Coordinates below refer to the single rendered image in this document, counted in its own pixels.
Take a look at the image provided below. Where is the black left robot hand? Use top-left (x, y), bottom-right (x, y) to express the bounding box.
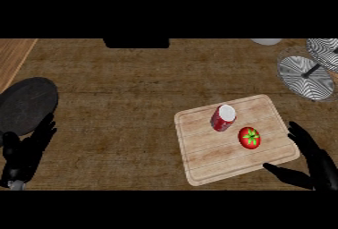
top-left (0, 112), bottom-right (58, 190)

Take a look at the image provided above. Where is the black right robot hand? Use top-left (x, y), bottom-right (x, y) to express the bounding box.
top-left (262, 121), bottom-right (338, 191)

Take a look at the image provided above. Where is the red tomato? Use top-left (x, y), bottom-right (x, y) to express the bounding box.
top-left (238, 126), bottom-right (263, 150)

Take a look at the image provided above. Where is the pale wooden cutting board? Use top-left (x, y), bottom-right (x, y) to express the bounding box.
top-left (173, 94), bottom-right (302, 188)

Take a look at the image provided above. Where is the dark round plate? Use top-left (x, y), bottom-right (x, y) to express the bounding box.
top-left (0, 76), bottom-right (61, 147)

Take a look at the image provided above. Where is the red can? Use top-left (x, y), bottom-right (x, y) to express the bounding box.
top-left (210, 104), bottom-right (238, 132)

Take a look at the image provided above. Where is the pale grey round object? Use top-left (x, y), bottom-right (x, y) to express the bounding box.
top-left (250, 38), bottom-right (284, 47)

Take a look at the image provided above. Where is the black appliance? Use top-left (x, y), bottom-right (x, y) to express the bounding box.
top-left (104, 38), bottom-right (172, 50)

